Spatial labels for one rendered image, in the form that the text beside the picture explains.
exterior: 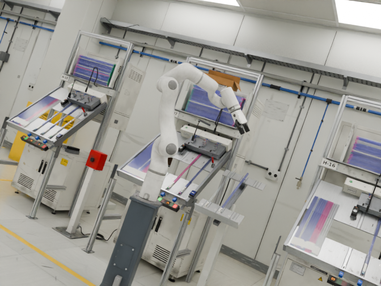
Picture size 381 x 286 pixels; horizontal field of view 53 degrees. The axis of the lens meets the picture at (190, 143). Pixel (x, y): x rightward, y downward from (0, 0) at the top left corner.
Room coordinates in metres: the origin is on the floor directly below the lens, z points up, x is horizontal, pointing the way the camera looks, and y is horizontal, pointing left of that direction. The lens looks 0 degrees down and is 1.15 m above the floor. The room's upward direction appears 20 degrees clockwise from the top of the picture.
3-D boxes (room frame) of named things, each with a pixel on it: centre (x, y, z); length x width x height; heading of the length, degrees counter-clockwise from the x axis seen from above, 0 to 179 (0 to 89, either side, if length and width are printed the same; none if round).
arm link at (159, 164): (2.49, 0.15, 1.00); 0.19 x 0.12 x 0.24; 23
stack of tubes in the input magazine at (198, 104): (3.44, -0.10, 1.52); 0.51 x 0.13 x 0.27; 63
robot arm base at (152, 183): (2.46, 0.14, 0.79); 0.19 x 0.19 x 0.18
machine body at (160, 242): (3.58, -0.10, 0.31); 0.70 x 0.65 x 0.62; 63
